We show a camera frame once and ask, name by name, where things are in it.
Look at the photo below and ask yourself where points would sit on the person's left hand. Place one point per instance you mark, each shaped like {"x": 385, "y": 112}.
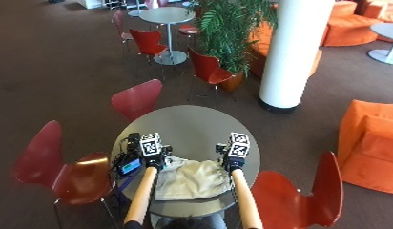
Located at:
{"x": 155, "y": 159}

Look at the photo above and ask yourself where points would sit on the person's right hand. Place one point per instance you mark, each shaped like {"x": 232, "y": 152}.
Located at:
{"x": 232, "y": 160}

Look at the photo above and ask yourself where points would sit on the cream cloth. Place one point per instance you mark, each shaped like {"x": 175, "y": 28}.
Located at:
{"x": 191, "y": 181}

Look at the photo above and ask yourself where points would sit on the white marker cube on left glove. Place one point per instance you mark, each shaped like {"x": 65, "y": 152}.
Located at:
{"x": 150, "y": 144}

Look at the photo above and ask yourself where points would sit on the white marker cube on glove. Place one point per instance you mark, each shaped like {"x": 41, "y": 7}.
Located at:
{"x": 150, "y": 144}
{"x": 238, "y": 145}

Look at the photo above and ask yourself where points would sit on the white marker cube on right glove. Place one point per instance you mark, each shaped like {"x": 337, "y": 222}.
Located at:
{"x": 238, "y": 145}

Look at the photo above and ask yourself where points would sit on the black device with lit screen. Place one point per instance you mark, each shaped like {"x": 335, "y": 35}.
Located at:
{"x": 129, "y": 165}

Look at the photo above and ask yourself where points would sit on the round grey work table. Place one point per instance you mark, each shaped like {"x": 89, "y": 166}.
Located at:
{"x": 191, "y": 127}

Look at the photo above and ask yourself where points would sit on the red chair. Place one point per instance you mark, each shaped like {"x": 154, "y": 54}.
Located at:
{"x": 65, "y": 171}
{"x": 298, "y": 197}
{"x": 189, "y": 30}
{"x": 147, "y": 43}
{"x": 208, "y": 68}
{"x": 119, "y": 24}
{"x": 135, "y": 99}

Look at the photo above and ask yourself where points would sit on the the person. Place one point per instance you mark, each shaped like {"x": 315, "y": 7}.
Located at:
{"x": 191, "y": 222}

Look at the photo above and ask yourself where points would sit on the orange plant pot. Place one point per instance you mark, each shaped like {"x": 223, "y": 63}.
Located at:
{"x": 232, "y": 82}

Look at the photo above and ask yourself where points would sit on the orange armchair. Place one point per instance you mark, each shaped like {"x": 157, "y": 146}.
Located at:
{"x": 369, "y": 146}

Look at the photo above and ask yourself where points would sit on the orange bench behind plant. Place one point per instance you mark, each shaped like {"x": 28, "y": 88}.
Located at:
{"x": 264, "y": 47}

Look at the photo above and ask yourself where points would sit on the white column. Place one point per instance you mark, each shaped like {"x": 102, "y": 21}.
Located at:
{"x": 291, "y": 54}

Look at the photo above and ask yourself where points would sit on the green potted plant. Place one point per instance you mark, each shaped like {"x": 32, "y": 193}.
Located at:
{"x": 230, "y": 28}

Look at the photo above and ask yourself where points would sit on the round grey café table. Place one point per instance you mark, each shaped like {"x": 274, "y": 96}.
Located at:
{"x": 167, "y": 19}

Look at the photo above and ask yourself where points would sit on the orange sofa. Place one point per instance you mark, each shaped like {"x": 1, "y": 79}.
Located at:
{"x": 352, "y": 24}

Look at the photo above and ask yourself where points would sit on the round grey side table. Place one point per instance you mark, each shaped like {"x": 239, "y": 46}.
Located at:
{"x": 387, "y": 43}

